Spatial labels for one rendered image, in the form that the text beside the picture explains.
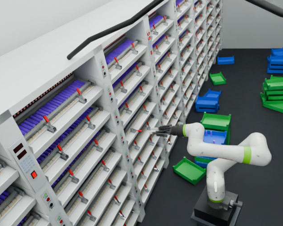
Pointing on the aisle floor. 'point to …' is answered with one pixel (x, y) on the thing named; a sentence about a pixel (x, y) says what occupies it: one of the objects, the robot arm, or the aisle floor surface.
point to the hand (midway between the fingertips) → (153, 130)
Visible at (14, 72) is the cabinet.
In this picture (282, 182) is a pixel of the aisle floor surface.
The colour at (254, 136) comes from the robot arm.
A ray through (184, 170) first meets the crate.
